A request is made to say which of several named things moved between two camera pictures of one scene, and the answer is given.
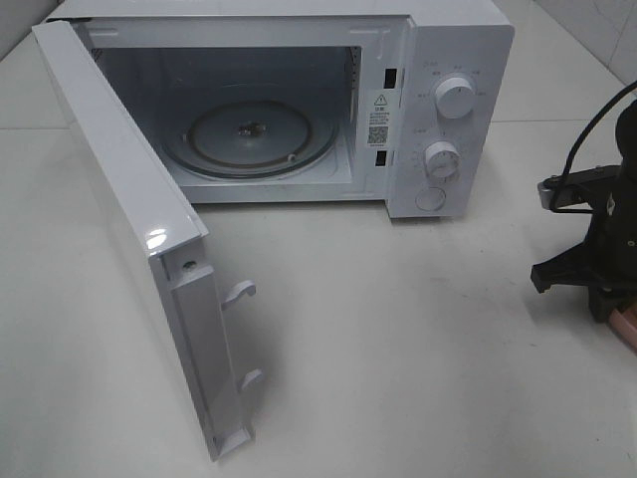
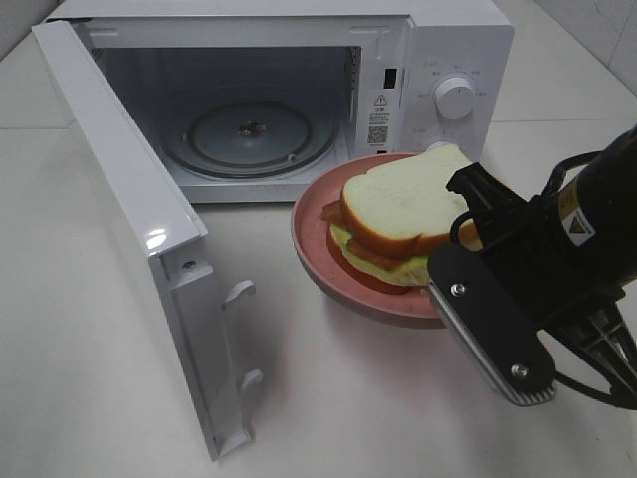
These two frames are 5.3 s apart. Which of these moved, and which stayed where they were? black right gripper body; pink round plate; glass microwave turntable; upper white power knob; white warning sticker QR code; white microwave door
Moved: black right gripper body; pink round plate
Stayed: white microwave door; white warning sticker QR code; glass microwave turntable; upper white power knob
